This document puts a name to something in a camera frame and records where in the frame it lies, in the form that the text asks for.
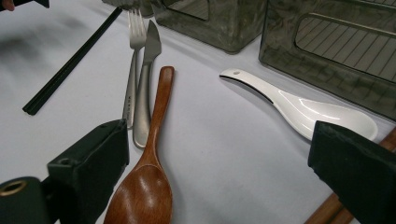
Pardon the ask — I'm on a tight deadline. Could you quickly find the white ceramic spoon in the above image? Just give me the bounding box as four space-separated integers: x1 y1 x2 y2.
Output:
219 68 379 142

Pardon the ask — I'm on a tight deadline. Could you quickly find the metal knife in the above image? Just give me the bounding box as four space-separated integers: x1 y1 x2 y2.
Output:
133 19 163 149

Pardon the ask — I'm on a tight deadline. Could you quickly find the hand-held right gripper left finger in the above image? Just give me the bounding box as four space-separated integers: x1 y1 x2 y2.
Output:
47 119 130 224

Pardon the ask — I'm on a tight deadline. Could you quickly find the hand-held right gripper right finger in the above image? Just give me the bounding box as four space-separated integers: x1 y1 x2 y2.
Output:
307 120 396 224

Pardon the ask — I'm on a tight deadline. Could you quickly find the grey transparent plastic bin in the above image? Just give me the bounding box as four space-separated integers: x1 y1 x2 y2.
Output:
259 0 396 122
151 0 269 54

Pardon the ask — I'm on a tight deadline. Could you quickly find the black chopstick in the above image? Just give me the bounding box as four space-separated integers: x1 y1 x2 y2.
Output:
21 7 121 114
26 7 123 117

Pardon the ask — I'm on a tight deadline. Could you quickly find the metal fork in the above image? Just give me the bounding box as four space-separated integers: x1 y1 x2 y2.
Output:
121 8 148 130

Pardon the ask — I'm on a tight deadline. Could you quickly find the brown wooden spoon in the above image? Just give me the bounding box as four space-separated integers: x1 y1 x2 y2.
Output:
103 65 176 224

